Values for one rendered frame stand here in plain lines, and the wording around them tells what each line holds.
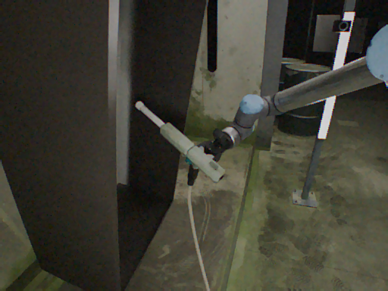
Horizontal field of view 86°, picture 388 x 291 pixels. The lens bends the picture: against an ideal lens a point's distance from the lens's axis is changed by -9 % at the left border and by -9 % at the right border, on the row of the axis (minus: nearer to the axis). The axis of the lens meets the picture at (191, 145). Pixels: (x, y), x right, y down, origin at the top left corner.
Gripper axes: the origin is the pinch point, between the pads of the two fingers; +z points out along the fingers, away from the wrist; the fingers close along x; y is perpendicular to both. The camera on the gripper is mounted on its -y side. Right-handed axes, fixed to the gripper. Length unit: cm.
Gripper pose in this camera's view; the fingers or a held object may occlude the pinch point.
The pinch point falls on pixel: (194, 162)
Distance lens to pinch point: 86.1
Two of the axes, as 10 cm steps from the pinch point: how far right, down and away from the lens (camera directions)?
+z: -7.0, 4.8, -5.4
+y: -1.4, 6.4, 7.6
